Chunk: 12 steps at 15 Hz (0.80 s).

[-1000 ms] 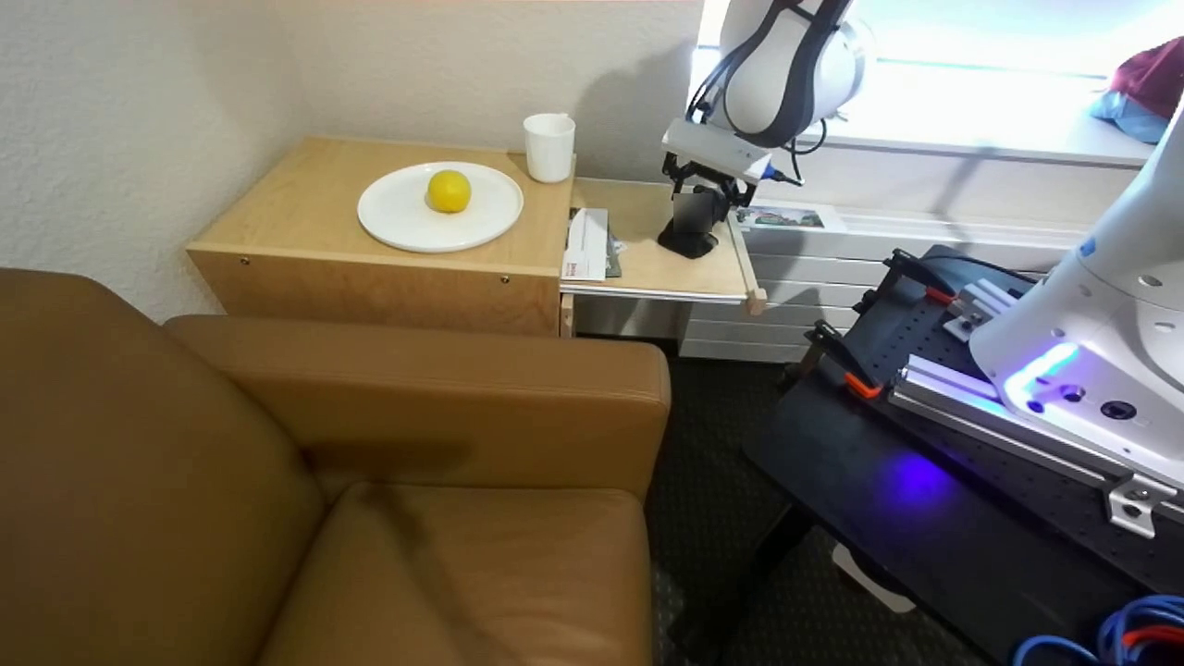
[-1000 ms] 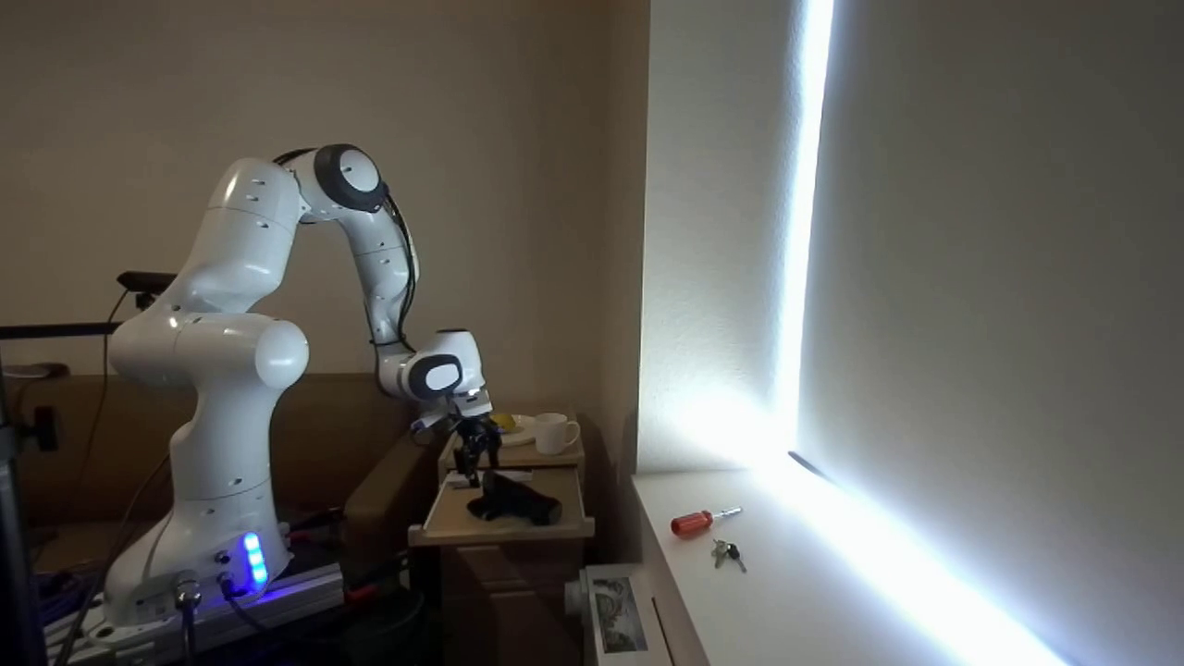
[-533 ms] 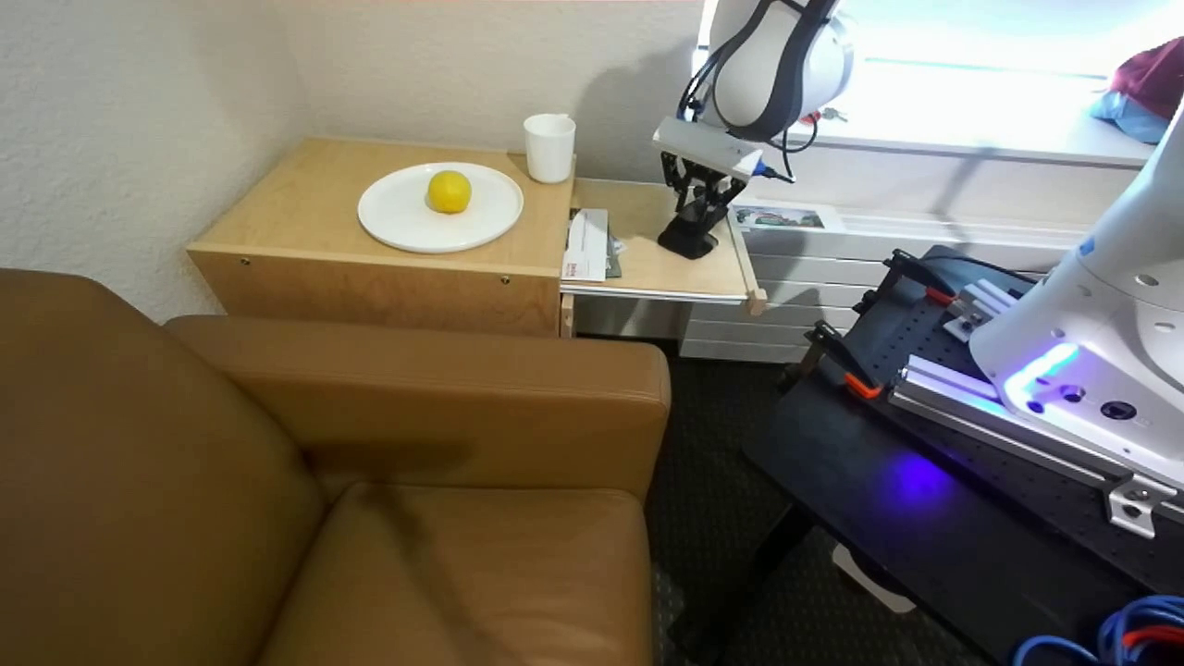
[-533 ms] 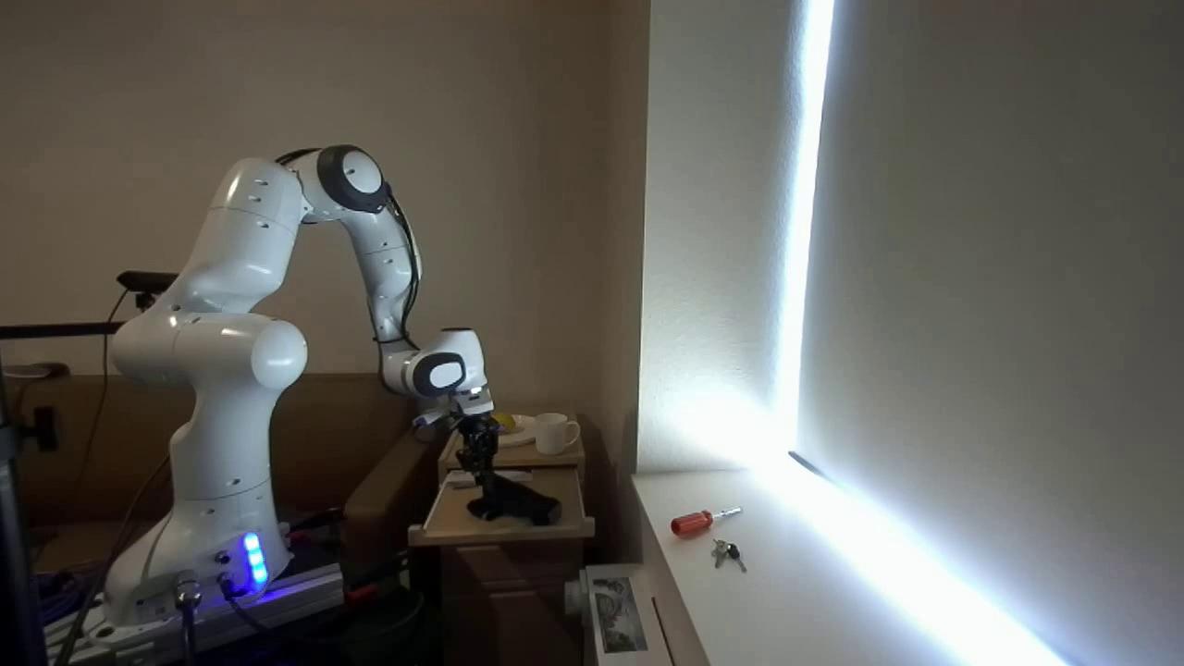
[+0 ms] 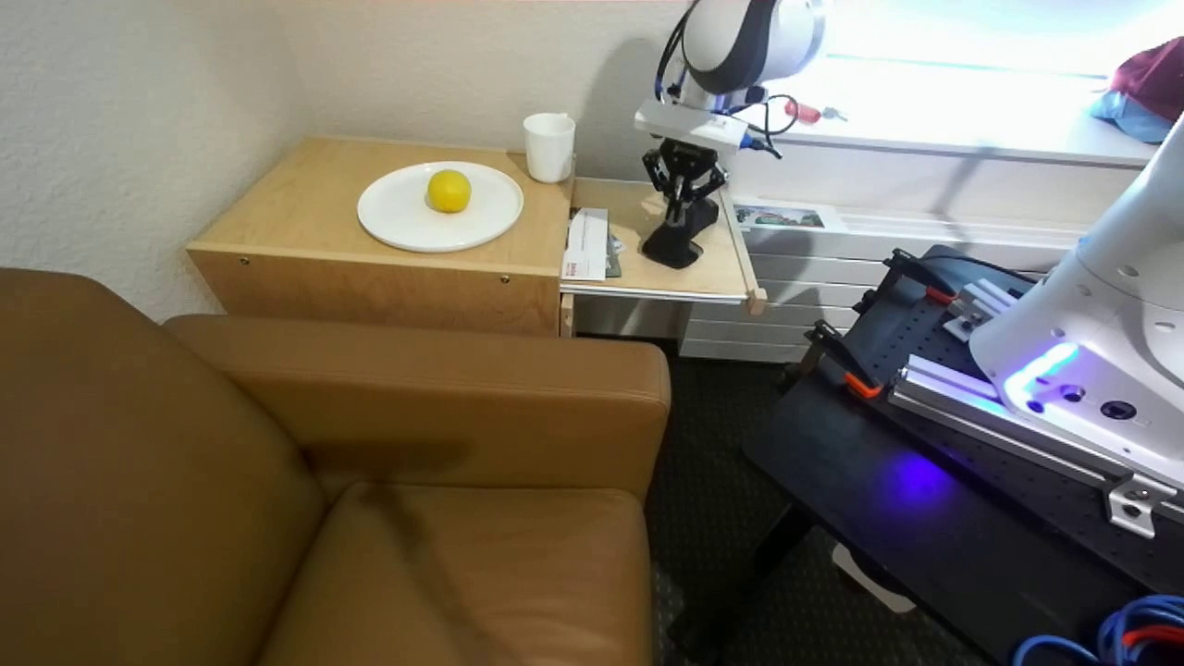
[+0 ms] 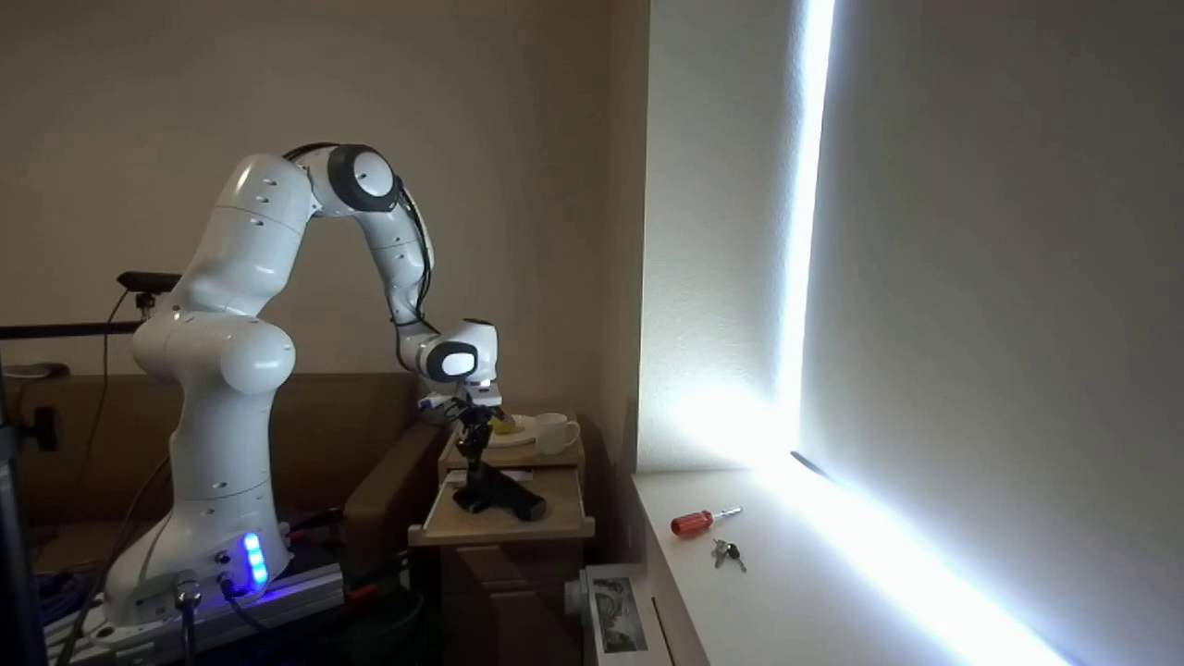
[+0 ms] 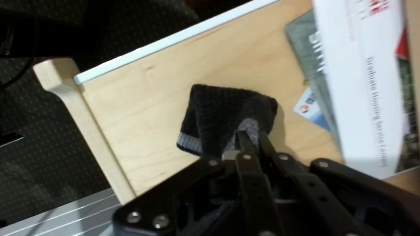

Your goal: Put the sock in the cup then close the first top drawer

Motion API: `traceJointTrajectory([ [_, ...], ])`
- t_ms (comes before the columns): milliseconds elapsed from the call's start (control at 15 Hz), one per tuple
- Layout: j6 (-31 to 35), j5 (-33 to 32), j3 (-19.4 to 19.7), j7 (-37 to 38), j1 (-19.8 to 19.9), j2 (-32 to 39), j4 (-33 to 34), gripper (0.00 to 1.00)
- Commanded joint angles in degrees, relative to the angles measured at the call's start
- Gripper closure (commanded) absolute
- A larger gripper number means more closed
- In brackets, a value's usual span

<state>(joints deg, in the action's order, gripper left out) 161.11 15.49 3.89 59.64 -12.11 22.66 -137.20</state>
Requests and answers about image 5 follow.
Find black robot table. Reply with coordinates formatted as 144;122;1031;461
736;239;1184;666

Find white cup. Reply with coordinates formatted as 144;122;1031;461
517;112;580;189

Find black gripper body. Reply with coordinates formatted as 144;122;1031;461
641;132;733;189

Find brown leather armchair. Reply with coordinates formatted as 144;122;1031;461
0;265;678;666

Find light wooden drawer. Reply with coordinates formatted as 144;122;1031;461
558;174;770;344

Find white ribbed heater unit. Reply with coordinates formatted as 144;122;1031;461
568;189;1095;370

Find light wooden nightstand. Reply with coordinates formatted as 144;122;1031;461
183;132;575;339

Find blue cable bundle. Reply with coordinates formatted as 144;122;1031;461
1011;591;1184;666

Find white round plate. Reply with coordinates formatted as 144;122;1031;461
356;160;529;254

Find dark red cloth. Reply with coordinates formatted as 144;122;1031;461
1102;32;1184;126

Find black clamp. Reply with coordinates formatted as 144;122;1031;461
881;248;981;324

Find yellow lemon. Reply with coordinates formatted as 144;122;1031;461
426;166;477;217

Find blue cloth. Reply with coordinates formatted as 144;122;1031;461
1087;89;1175;150

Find white pamphlet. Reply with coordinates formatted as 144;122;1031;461
558;203;625;285

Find orange handled clamp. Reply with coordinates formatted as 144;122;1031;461
806;318;892;406

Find aluminium mounting rail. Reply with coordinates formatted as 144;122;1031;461
885;348;1184;544

